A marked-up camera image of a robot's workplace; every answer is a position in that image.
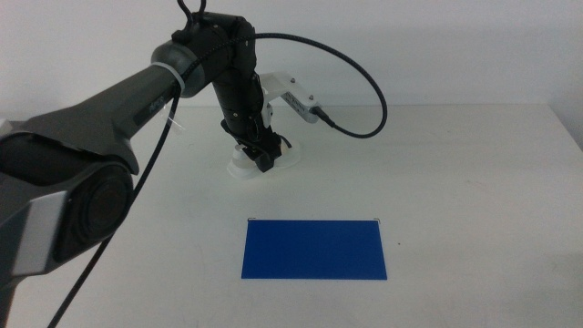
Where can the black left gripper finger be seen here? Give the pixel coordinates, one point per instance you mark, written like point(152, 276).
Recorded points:
point(268, 157)
point(241, 150)

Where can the blue rectangular mat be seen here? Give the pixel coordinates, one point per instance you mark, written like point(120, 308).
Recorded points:
point(314, 250)

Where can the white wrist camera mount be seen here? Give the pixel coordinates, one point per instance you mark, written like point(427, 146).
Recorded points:
point(291, 93)

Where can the white zip tie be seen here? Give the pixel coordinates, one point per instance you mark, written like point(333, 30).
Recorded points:
point(175, 75)

